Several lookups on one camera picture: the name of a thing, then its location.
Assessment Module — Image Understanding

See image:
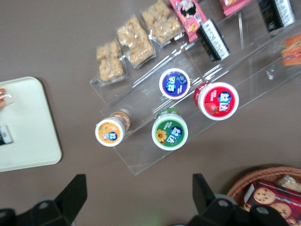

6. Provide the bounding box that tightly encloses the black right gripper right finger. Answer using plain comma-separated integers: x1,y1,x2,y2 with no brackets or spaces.
192,173,290,226

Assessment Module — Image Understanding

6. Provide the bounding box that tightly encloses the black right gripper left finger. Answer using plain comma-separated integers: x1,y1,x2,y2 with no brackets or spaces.
0,174,88,226

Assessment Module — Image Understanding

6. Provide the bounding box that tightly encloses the green lid gum jar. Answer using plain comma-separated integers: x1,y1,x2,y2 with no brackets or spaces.
151,107,189,151

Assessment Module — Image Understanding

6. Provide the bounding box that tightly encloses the orange lid gum jar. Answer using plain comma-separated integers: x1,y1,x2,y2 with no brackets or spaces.
95,111,131,147

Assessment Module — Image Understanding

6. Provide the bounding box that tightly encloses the cream plastic tray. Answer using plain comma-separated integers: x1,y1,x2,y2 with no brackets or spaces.
0,76,63,172

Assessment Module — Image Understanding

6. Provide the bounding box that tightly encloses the red lid gum jar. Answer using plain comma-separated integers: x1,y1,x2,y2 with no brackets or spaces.
193,81,240,121

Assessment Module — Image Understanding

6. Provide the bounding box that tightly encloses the purple lid gum jar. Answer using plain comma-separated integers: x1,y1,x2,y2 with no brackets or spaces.
158,68,190,100

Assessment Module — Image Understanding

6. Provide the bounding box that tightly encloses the large brown wicker basket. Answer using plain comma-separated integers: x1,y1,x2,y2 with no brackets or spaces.
227,166,301,226

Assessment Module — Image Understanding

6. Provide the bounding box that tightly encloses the red cookie box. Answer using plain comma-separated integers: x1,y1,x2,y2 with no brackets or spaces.
243,179,301,226

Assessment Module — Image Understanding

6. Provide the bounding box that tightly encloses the clear acrylic display stand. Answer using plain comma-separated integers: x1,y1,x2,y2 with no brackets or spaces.
89,6,301,176

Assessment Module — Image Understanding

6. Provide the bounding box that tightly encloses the wrapped bread pack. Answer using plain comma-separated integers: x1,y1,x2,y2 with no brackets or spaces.
273,174,301,193

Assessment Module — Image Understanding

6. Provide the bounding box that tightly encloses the black and white snack packet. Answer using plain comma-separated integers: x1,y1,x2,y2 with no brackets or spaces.
198,18,231,63
257,0,297,34
0,125,14,147

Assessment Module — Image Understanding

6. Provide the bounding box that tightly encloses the wrapped sandwich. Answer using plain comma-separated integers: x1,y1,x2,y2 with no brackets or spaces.
0,88,14,109

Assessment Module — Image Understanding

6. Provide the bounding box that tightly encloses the small wrapped rice crispy bar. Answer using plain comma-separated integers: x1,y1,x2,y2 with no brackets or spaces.
96,40,129,83

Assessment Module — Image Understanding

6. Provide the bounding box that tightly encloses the orange snack packet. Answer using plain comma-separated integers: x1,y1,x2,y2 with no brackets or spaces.
280,33,301,67

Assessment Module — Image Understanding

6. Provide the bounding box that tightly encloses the pink snack packet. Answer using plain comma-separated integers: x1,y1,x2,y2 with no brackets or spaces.
219,0,251,17
168,0,208,43

